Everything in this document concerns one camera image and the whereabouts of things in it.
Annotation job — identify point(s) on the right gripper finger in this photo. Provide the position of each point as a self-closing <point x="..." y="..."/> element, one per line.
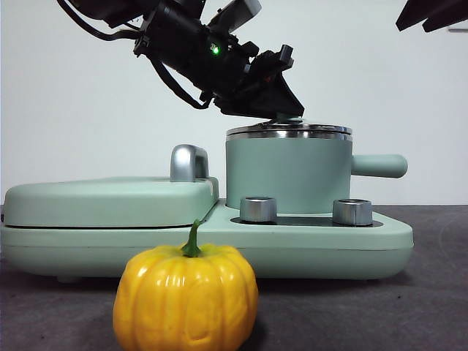
<point x="417" y="14"/>
<point x="449" y="16"/>

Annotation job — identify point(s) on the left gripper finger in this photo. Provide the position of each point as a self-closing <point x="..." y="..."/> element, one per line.
<point x="278" y="97"/>
<point x="245" y="110"/>

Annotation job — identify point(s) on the glass lid with green knob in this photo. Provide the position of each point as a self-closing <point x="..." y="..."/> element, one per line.
<point x="292" y="130"/>

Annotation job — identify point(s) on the yellow toy pumpkin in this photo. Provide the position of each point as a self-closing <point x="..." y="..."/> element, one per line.
<point x="183" y="300"/>

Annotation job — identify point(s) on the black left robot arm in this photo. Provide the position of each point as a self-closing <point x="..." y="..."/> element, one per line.
<point x="183" y="47"/>

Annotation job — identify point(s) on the silver control knob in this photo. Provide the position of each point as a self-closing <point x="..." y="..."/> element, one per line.
<point x="351" y="212"/>
<point x="257" y="210"/>

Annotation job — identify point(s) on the green breakfast machine base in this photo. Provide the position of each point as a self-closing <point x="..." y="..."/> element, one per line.
<point x="292" y="248"/>

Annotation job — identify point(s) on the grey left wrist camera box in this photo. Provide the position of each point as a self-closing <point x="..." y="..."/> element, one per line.
<point x="237" y="11"/>

